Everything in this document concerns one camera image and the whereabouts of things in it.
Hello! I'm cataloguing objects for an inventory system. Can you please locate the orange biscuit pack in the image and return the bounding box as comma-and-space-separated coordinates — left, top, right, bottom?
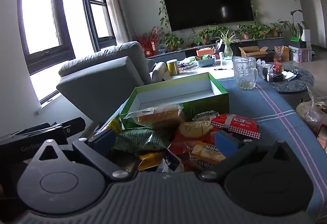
189, 141, 226, 169

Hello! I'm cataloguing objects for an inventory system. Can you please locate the green snack bag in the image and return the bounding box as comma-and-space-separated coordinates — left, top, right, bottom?
113, 128, 175, 153

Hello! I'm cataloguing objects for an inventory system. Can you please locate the red checkered snack pack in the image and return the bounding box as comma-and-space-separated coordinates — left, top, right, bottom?
211, 113, 261, 139

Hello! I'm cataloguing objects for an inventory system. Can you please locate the red cracker bag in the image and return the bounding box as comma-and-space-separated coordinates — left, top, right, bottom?
168, 121, 218, 162

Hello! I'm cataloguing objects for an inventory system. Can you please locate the yellow small snack packet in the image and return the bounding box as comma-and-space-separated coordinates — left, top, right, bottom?
138, 152, 164, 171

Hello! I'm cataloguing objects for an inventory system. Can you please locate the brown round pastry packet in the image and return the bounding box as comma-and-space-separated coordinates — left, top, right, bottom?
192, 111, 219, 122

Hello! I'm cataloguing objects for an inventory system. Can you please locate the grey sofa armchair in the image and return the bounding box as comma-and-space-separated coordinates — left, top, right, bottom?
57, 41, 155, 123

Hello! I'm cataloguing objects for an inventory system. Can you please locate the blue striped tablecloth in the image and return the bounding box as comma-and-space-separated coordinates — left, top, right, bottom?
218, 77, 326, 220

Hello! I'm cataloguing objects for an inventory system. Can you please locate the green cardboard box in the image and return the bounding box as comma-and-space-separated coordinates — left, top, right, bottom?
105, 73, 230, 128

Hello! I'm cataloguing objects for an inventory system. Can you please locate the glass pitcher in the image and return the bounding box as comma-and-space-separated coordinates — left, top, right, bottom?
232, 56, 258, 90

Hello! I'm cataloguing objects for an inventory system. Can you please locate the white round table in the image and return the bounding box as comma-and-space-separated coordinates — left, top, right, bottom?
163, 56, 238, 81

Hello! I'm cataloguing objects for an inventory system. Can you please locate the light blue tray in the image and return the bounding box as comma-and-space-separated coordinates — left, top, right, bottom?
197, 57, 215, 67

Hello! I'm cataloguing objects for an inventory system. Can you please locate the bread loaf in bag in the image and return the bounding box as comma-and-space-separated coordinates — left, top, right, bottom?
296, 88, 326, 135

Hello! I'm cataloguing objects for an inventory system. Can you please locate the dark round side table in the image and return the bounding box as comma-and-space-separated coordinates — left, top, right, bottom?
269, 63, 314, 109

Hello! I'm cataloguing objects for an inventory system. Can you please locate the open cardboard box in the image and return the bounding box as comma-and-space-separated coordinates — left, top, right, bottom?
240, 46, 268, 58

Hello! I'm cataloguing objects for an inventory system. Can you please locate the red flower arrangement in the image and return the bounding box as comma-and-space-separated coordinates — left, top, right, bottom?
135, 26, 164, 57

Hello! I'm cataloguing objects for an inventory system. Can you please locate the low tv cabinet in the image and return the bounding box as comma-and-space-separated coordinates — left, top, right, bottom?
146, 36, 286, 64

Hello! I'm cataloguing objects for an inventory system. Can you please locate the spider plant in vase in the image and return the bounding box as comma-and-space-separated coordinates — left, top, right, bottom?
217, 29, 237, 60

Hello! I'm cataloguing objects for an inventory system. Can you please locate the clear storage bin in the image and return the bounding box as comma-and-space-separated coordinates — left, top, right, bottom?
289, 46, 312, 64

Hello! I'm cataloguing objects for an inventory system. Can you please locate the dark framed window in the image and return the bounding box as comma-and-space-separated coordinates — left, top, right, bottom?
16, 0, 117, 75

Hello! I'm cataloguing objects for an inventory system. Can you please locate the tall potted plant white pot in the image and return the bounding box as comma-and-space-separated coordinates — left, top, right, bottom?
279, 9, 308, 42

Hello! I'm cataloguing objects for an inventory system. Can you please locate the wall mounted black television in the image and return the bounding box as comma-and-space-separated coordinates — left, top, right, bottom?
163, 0, 254, 31

